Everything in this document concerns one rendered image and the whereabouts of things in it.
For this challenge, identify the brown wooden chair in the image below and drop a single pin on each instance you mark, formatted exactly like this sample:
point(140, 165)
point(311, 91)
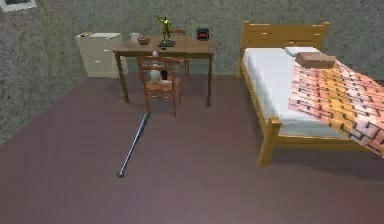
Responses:
point(178, 32)
point(161, 88)

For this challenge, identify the white teddy bear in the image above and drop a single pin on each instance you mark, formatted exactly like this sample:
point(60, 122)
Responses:
point(156, 71)

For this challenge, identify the brown wooden table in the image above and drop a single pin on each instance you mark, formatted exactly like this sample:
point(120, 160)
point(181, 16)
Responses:
point(186, 48)

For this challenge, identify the blue baseball bat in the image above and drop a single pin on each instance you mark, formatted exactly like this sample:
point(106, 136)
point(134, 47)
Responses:
point(135, 143)

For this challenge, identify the black alarm clock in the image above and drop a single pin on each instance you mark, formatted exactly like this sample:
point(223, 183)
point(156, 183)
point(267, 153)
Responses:
point(202, 34)

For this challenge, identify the yellow wooden bed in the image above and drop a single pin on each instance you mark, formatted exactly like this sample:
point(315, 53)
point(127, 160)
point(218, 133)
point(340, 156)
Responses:
point(266, 76)

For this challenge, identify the golden statue on black base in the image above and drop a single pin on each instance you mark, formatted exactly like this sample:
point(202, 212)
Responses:
point(165, 30)

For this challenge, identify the brown bowl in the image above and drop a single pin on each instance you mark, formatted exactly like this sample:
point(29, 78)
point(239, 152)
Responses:
point(143, 40)

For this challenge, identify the white mug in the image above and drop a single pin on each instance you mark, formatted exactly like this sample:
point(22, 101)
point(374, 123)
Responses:
point(134, 37)

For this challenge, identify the cream chest of drawers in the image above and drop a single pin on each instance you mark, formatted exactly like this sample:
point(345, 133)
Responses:
point(96, 55)

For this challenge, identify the white pillow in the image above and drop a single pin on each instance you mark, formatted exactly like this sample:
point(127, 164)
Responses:
point(300, 50)

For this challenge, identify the brown box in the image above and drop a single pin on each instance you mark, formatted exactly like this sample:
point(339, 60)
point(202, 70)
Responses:
point(315, 60)

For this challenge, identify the orange patterned blanket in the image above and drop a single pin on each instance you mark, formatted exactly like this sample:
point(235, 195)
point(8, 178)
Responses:
point(343, 100)

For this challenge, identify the framed wall picture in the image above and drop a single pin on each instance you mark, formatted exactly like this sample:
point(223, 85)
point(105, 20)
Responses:
point(16, 3)

